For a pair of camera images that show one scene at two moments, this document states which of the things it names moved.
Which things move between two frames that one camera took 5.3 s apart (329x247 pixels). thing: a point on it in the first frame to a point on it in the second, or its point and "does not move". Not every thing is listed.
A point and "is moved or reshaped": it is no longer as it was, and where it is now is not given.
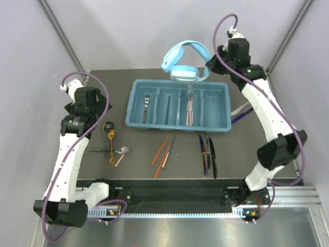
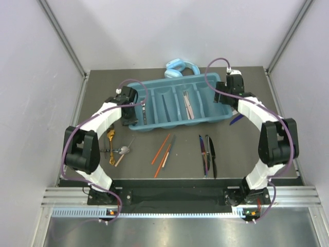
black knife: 214,158 does not move
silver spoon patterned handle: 123,150 does not move
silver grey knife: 208,153 does not move
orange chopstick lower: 161,164 does not move
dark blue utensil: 241,115 does not move
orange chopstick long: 160,149 does not move
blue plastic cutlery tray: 165,104 is moved or reshaped
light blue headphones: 184,73 is moved or reshaped
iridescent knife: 204,157 does not move
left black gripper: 102,103 to 132,120
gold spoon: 110,134 does not move
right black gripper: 212,64 to 221,100
